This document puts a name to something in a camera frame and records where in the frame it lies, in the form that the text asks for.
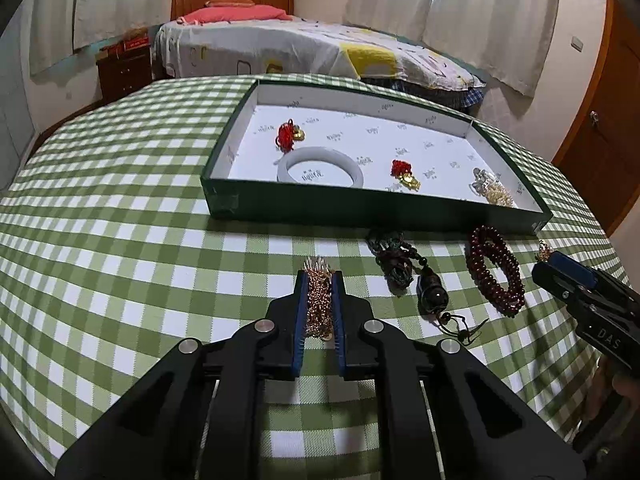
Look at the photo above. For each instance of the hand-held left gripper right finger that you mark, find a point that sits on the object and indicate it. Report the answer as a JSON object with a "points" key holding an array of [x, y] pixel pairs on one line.
{"points": [[340, 325]]}

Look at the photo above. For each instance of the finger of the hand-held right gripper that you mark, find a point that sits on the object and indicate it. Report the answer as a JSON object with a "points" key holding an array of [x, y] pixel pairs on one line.
{"points": [[572, 267], [575, 305]]}

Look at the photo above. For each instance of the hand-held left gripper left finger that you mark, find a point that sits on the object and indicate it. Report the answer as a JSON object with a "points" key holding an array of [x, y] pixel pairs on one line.
{"points": [[299, 325]]}

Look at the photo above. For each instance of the white jade bangle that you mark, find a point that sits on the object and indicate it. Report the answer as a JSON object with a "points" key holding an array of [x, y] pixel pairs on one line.
{"points": [[320, 153]]}

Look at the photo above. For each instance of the green shallow tray box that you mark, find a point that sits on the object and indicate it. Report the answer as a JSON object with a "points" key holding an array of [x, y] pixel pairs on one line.
{"points": [[400, 140]]}

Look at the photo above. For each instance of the wooden door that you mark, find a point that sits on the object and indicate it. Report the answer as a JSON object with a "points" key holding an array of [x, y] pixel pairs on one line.
{"points": [[605, 160]]}

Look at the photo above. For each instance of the green checkered tablecloth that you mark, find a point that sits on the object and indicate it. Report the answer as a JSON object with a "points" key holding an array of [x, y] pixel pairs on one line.
{"points": [[125, 235]]}

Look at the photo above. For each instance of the blue plaid bed skirt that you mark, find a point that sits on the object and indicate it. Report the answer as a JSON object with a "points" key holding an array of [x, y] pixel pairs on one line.
{"points": [[440, 92]]}

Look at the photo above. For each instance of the printed white bedsheet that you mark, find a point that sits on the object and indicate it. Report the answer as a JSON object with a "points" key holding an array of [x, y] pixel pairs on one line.
{"points": [[300, 50]]}

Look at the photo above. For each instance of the dark wooden nightstand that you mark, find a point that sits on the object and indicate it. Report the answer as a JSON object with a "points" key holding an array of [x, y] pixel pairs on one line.
{"points": [[125, 77]]}

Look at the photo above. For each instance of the pink pillow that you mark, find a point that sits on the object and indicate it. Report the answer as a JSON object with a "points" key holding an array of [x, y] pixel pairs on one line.
{"points": [[235, 14]]}

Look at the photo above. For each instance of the red box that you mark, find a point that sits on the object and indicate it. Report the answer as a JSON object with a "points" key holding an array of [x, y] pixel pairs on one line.
{"points": [[136, 42]]}

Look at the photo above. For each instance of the wall light switch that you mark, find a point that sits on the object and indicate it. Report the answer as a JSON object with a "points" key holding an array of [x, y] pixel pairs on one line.
{"points": [[577, 43]]}

